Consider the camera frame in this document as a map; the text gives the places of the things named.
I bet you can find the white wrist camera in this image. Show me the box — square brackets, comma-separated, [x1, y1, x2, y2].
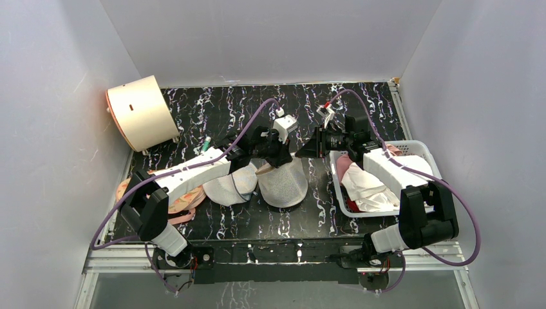
[316, 101, 335, 129]
[272, 108, 298, 144]

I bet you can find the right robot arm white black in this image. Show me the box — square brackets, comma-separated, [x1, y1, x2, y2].
[296, 116, 459, 267]

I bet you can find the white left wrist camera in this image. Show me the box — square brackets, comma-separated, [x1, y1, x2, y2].
[272, 108, 298, 144]

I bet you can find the cream cylindrical drum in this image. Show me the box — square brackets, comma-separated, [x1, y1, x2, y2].
[106, 75, 180, 153]

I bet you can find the floral orange bra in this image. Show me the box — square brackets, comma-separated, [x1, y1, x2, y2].
[116, 178, 206, 225]

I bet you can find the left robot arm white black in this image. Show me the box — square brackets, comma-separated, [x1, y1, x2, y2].
[118, 124, 295, 268]

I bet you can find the white cloth in basket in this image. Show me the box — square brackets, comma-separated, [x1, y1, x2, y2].
[340, 149, 433, 212]

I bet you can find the white plastic laundry basket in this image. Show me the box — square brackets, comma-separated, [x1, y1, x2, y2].
[329, 140, 441, 218]

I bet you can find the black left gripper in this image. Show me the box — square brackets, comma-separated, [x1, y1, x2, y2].
[251, 130, 292, 170]

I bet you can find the green white marker pen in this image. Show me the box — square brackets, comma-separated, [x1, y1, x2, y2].
[200, 136, 211, 154]

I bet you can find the white mesh bag beige zipper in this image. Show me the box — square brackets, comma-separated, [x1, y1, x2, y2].
[255, 153, 308, 209]

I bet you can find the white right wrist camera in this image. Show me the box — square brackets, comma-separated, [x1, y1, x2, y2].
[316, 101, 335, 129]

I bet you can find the aluminium frame rail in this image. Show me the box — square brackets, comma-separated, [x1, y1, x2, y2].
[75, 241, 479, 308]

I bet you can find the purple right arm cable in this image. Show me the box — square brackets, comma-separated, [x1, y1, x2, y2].
[324, 89, 482, 294]

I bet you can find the pink garment in basket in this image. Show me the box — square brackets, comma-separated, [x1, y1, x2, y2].
[336, 144, 404, 178]

